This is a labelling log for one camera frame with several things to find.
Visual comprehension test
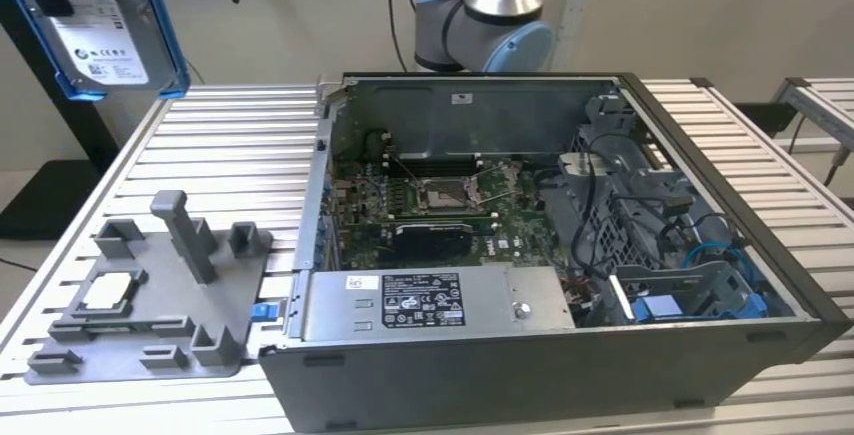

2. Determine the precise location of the hard disk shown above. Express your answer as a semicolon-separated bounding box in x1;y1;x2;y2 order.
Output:
0;0;192;103

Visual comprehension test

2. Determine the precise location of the grey metal disk bay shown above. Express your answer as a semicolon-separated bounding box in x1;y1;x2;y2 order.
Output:
539;97;797;329

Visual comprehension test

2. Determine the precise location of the black stand with base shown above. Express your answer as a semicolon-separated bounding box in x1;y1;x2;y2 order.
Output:
0;19;103;242

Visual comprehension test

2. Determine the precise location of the silver CPU chip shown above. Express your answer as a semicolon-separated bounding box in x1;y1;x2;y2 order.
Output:
78;274;146;312

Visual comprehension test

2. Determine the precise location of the grey plastic parts rack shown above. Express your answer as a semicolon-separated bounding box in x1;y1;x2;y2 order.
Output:
23;189;275;386

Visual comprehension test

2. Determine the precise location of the black RAM slot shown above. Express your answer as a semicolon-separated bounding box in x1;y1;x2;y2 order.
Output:
387;206;490;220
387;153;485;177

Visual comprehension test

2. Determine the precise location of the CPU socket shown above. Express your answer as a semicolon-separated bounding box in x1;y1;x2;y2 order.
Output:
417;177;473;214

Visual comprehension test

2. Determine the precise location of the metal socket cover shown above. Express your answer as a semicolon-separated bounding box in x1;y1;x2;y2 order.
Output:
466;161;526;209

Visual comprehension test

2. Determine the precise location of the black graphics card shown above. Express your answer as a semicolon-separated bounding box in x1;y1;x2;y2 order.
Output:
391;222;473;264

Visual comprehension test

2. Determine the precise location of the silver power supply unit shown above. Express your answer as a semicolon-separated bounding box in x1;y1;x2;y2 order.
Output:
299;265;578;344

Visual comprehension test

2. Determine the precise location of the green motherboard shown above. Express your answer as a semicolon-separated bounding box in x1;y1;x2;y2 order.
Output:
330;153;563;272

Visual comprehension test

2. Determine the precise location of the black open PC case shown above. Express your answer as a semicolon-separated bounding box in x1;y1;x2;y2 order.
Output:
256;70;854;434

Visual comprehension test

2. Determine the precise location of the black box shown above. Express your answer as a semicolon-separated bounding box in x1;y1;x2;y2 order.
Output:
733;102;800;139

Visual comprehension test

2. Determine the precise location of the blue plastic bay latch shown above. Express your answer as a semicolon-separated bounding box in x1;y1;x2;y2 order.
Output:
630;296;683;324

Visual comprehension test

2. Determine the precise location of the metal slat side table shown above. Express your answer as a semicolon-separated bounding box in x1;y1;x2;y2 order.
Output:
773;76;854;152

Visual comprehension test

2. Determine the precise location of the thin wire locking lever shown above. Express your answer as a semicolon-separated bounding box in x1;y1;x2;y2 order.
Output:
393;154;430;186

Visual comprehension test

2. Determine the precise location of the silver metal bracket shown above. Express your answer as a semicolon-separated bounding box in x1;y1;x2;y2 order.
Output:
558;152;613;177

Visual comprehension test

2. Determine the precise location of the long black wire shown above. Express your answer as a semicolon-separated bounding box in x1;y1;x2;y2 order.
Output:
571;134;643;277

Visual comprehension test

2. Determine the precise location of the light blue wire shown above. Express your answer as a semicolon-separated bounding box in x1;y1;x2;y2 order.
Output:
682;213;754;277

